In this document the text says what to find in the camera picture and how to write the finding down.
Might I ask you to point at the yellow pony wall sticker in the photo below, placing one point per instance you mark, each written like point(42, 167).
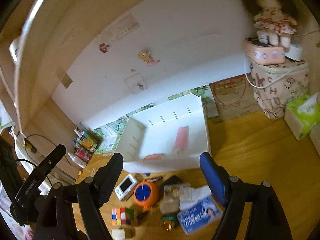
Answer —
point(146, 57)

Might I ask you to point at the small cream cardboard box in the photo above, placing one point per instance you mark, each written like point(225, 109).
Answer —
point(123, 233)

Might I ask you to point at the patterned canvas bag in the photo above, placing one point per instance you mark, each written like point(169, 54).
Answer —
point(277, 84)

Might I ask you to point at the white handheld game console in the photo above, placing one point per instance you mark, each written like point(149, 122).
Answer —
point(126, 187)

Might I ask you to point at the brown cartoon cardboard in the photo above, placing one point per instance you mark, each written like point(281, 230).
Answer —
point(233, 98)

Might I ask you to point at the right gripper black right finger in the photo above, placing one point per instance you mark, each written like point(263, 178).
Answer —
point(216, 177)

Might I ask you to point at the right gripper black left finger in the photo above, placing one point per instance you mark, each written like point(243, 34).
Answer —
point(106, 178)

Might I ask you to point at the pink framed wall sticker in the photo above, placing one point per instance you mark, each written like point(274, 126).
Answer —
point(136, 84)

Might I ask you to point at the red wall sticker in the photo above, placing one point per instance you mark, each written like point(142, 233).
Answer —
point(104, 47)

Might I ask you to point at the white dropper bottle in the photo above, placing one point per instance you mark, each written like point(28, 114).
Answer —
point(78, 161)

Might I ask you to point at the pink ribbed tube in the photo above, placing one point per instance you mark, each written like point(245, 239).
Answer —
point(181, 140)

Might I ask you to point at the clear plastic box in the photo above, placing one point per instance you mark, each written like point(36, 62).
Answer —
point(178, 192)

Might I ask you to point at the green bottle gold cap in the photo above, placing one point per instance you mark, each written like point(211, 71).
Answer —
point(169, 222)

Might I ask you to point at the white plastic storage bin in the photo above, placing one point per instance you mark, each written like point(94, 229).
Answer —
point(154, 131)

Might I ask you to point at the multicolour rubiks cube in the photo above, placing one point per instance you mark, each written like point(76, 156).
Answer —
point(124, 216)

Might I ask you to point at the green tissue pack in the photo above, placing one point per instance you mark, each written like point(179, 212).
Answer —
point(302, 114)

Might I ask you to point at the red tube pack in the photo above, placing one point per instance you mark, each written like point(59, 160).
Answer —
point(83, 154)

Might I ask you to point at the rag doll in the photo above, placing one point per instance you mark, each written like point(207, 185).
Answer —
point(274, 20)

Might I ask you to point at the blue white card box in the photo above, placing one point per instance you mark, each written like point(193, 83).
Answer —
point(199, 215)

